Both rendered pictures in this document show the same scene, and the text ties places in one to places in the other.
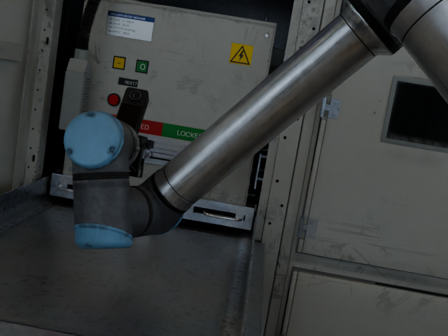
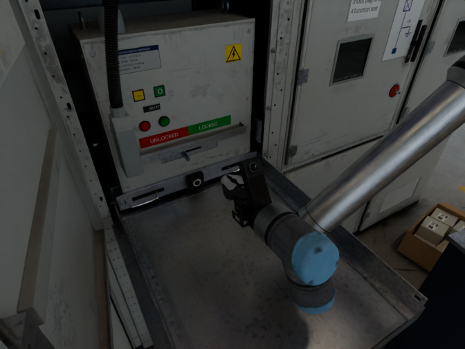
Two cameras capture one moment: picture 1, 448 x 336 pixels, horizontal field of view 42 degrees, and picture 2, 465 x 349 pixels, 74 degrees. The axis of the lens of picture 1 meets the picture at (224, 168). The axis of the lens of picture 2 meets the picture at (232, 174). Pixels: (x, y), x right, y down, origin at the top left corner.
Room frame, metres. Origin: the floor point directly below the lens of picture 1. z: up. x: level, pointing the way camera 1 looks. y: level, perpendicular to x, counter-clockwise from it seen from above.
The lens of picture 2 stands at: (0.69, 0.53, 1.58)
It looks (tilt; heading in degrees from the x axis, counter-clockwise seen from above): 37 degrees down; 327
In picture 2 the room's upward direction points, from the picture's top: straight up
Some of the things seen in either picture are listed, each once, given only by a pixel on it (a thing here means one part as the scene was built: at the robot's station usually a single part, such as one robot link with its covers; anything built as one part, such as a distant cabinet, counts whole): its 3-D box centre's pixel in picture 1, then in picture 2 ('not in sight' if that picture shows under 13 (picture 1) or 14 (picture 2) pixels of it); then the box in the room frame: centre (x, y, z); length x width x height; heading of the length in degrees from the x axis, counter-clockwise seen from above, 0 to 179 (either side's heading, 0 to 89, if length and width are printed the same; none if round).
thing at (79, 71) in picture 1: (77, 95); (125, 143); (1.45, 0.39, 1.14); 0.08 x 0.05 x 0.17; 177
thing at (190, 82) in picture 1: (165, 105); (187, 113); (1.51, 0.17, 1.15); 0.48 x 0.01 x 0.48; 87
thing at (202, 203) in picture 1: (153, 199); (191, 174); (1.53, 0.17, 0.89); 0.54 x 0.05 x 0.06; 87
